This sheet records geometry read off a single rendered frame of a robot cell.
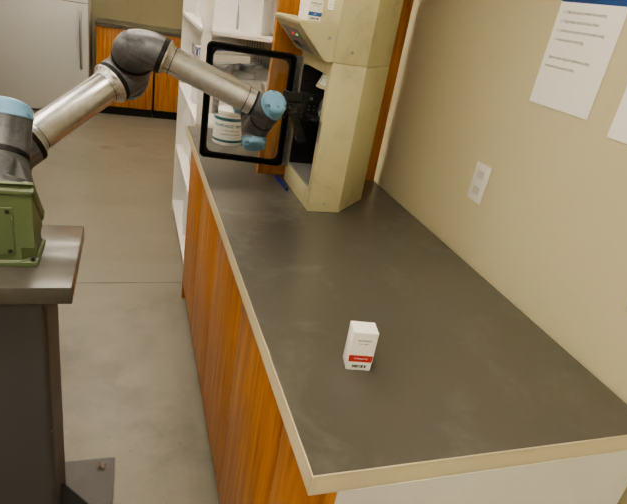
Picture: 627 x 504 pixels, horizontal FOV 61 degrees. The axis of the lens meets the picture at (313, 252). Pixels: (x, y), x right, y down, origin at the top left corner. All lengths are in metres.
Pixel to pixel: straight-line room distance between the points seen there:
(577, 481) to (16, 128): 1.36
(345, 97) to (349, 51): 0.13
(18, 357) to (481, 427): 1.02
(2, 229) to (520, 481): 1.13
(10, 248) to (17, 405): 0.41
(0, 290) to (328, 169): 0.99
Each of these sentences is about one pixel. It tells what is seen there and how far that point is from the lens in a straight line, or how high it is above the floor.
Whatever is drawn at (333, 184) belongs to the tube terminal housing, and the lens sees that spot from 1.76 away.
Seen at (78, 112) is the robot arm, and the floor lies 1.20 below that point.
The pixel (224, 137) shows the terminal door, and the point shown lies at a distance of 1.99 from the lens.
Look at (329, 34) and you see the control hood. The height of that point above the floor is 1.48.
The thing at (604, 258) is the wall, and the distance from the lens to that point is 1.34.
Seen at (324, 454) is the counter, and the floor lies 0.94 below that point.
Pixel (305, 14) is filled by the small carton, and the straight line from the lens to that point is 1.71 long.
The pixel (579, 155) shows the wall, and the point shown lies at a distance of 1.41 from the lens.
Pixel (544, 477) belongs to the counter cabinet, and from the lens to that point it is 1.14.
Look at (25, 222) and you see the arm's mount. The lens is 1.29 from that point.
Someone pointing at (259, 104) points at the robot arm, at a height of 1.28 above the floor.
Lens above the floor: 1.57
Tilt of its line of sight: 25 degrees down
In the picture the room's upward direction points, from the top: 10 degrees clockwise
